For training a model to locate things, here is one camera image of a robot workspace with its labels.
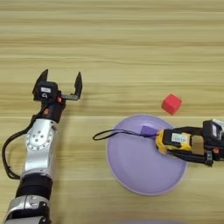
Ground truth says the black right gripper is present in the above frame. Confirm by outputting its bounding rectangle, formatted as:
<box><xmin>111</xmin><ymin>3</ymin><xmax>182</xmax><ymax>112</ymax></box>
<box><xmin>171</xmin><ymin>125</ymin><xmax>224</xmax><ymax>167</ymax></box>

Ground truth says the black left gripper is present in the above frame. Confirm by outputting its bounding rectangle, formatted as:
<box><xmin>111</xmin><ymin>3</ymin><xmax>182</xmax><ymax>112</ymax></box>
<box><xmin>33</xmin><ymin>68</ymin><xmax>84</xmax><ymax>123</ymax></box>

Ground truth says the yellow black tape measure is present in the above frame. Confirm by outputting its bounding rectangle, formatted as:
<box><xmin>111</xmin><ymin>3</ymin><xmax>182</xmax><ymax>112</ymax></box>
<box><xmin>92</xmin><ymin>128</ymin><xmax>195</xmax><ymax>156</ymax></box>

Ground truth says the red cube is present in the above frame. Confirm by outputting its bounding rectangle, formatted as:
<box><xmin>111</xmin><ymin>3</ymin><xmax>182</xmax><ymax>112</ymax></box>
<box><xmin>161</xmin><ymin>93</ymin><xmax>183</xmax><ymax>116</ymax></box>

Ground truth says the purple rectangular block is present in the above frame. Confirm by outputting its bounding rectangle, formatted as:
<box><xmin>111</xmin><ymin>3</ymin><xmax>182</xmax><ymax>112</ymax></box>
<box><xmin>140</xmin><ymin>125</ymin><xmax>158</xmax><ymax>138</ymax></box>

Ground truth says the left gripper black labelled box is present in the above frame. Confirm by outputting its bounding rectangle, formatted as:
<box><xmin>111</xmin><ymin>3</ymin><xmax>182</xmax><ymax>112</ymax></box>
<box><xmin>32</xmin><ymin>81</ymin><xmax>60</xmax><ymax>102</ymax></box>

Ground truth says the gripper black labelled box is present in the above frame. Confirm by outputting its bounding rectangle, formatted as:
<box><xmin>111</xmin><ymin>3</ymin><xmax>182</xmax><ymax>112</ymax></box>
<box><xmin>32</xmin><ymin>81</ymin><xmax>60</xmax><ymax>102</ymax></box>
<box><xmin>201</xmin><ymin>119</ymin><xmax>224</xmax><ymax>142</ymax></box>

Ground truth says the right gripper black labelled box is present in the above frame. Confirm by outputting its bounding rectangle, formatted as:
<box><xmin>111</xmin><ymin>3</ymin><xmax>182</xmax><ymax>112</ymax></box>
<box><xmin>201</xmin><ymin>119</ymin><xmax>224</xmax><ymax>142</ymax></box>

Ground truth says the round purple plate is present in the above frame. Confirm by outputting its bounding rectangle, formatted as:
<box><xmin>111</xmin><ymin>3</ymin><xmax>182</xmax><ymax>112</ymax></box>
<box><xmin>105</xmin><ymin>114</ymin><xmax>187</xmax><ymax>196</ymax></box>

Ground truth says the dark robot torso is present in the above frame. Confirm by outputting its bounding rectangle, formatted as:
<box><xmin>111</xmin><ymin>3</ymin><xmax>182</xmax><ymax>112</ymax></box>
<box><xmin>116</xmin><ymin>220</ymin><xmax>182</xmax><ymax>224</ymax></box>

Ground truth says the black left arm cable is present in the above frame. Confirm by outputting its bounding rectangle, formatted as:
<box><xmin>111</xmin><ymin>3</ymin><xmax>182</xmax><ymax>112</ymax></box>
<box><xmin>1</xmin><ymin>115</ymin><xmax>40</xmax><ymax>180</ymax></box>

